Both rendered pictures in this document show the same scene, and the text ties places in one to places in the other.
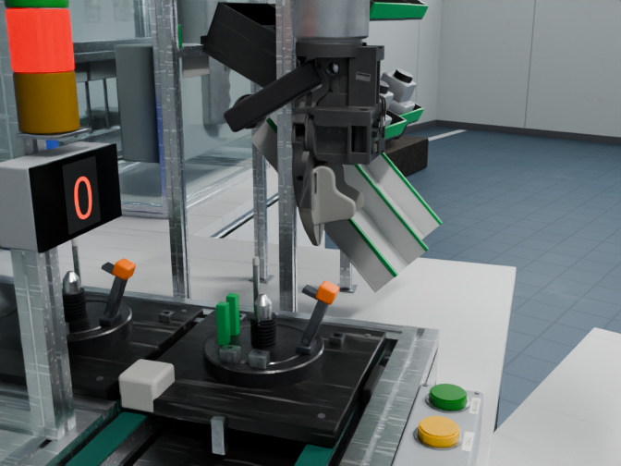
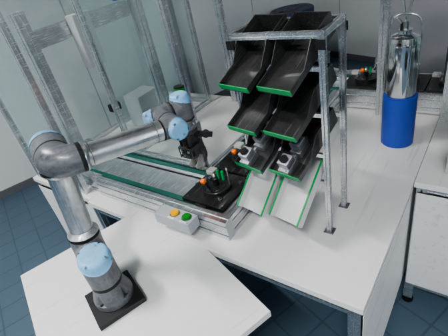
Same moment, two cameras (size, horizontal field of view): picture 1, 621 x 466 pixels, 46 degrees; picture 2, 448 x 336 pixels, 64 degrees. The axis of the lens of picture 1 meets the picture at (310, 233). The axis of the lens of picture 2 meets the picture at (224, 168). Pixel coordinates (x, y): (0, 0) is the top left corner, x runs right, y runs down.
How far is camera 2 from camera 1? 190 cm
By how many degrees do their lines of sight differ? 100
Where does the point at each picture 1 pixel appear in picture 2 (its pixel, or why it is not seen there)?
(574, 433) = (199, 268)
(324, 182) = not seen: hidden behind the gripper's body
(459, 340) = (267, 257)
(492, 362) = (247, 261)
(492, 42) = not seen: outside the picture
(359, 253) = (245, 193)
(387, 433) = (180, 206)
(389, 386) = (198, 209)
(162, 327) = (242, 171)
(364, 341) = (219, 205)
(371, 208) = (273, 193)
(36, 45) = not seen: hidden behind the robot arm
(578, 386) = (223, 281)
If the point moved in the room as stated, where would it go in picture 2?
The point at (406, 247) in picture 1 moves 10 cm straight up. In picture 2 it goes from (265, 211) to (262, 191)
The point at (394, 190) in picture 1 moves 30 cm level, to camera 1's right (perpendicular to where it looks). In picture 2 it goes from (308, 203) to (298, 267)
